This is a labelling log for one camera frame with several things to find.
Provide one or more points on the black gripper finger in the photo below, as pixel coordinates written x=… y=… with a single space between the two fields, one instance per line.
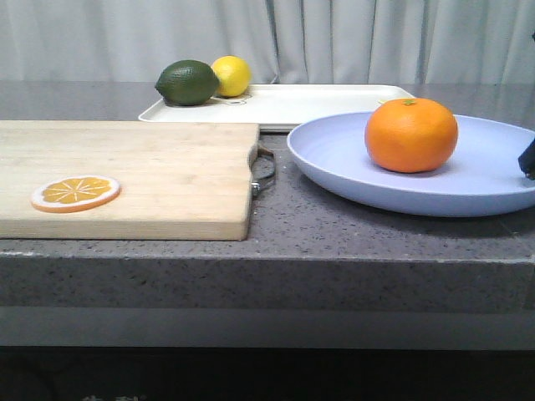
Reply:
x=526 y=161

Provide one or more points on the light blue plate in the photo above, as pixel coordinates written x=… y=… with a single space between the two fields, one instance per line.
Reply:
x=482 y=178

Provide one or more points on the orange fruit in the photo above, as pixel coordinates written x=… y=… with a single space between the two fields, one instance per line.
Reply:
x=411 y=135

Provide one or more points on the cream white tray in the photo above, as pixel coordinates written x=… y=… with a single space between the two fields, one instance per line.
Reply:
x=279 y=107

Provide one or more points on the grey curtain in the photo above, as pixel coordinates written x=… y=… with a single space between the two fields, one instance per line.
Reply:
x=286 y=42

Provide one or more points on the yellow lemon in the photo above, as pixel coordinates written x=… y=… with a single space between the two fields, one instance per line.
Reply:
x=234 y=75

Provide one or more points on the green lime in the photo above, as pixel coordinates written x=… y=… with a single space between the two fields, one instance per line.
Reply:
x=187 y=82

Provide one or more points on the orange slice toy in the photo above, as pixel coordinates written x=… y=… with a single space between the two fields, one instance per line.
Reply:
x=75 y=193

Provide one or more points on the wooden cutting board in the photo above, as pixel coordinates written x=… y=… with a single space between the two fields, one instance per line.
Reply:
x=179 y=181

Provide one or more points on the metal cutting board handle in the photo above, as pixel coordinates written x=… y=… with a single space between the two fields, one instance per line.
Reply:
x=263 y=168

